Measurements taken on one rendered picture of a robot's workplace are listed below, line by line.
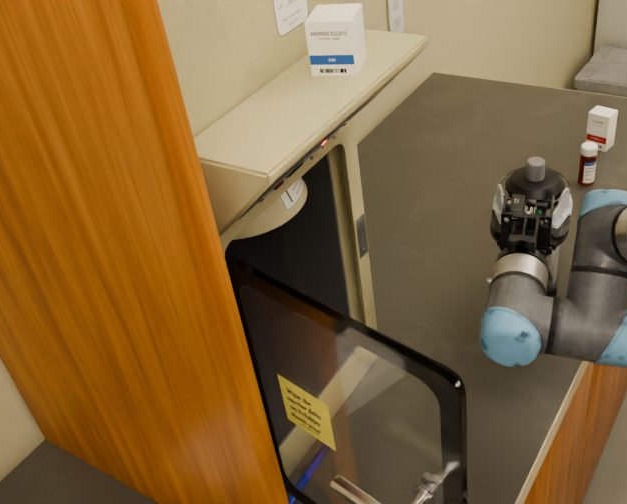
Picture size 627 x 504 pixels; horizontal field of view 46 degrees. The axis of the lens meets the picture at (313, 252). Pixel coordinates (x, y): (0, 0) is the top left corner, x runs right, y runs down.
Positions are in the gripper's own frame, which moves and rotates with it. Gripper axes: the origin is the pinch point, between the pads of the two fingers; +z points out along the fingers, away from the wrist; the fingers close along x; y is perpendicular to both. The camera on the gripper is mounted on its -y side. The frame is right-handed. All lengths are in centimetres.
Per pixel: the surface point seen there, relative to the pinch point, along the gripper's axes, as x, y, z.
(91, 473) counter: 59, -18, -53
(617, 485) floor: -24, -115, 27
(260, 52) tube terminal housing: 26, 42, -34
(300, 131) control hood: 19, 39, -44
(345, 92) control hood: 17, 39, -36
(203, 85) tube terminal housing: 29, 43, -43
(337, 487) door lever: 13, 9, -63
